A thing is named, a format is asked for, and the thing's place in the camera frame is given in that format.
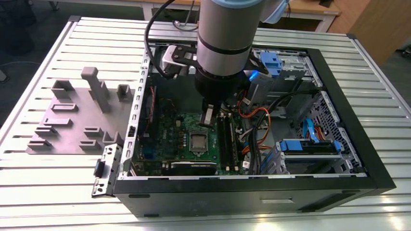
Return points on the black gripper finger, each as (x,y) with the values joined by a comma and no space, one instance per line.
(208,115)

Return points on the silver square CPU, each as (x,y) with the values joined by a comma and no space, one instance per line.
(199,141)

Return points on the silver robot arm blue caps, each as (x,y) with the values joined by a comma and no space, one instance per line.
(224,36)

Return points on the green motherboard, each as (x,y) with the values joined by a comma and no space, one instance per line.
(169,127)

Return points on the grey power supply unit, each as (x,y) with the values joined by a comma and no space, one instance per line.
(173,91)

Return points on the black case fan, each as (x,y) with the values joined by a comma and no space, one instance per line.
(148,103)

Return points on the blue plastic drive latch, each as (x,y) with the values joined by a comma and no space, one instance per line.
(271,63)

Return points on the black graphics card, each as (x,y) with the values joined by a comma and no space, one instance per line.
(192,168)

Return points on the grey metal drive cage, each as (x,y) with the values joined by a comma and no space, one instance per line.
(288,84)

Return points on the blue board connector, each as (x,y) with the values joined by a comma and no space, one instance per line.
(148,152)

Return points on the hard disk in blue carrier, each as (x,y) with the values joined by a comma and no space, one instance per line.
(293,145)

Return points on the metal expansion card retainer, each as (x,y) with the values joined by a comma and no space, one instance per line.
(111,156)

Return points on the black open PC case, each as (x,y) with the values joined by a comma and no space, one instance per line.
(224,199)

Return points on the grey metal disk bay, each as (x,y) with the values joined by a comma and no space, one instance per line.
(312,157)

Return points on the grey plastic parts rack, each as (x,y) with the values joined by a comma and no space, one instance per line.
(76,115)

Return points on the wooden desk white legs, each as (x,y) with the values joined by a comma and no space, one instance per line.
(308,10)

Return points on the wooden cabinet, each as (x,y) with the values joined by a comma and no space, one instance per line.
(379,29)

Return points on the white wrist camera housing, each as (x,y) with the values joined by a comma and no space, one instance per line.
(256,65)

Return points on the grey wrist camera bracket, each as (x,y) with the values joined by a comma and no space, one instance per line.
(168,57)

